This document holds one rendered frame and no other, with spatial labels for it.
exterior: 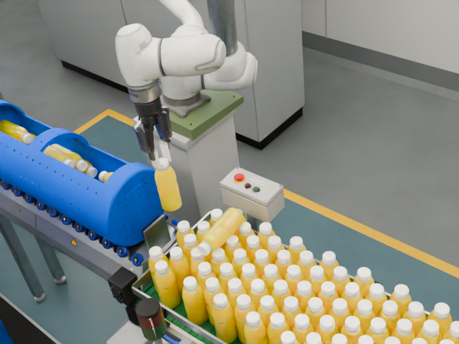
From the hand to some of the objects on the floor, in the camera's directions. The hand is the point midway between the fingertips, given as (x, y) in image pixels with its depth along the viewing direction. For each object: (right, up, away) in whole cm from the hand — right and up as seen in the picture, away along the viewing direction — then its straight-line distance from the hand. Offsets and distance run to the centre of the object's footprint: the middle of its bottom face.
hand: (160, 155), depth 188 cm
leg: (-79, -72, +140) cm, 176 cm away
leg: (-70, -64, +148) cm, 176 cm away
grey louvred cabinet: (-25, +58, +286) cm, 292 cm away
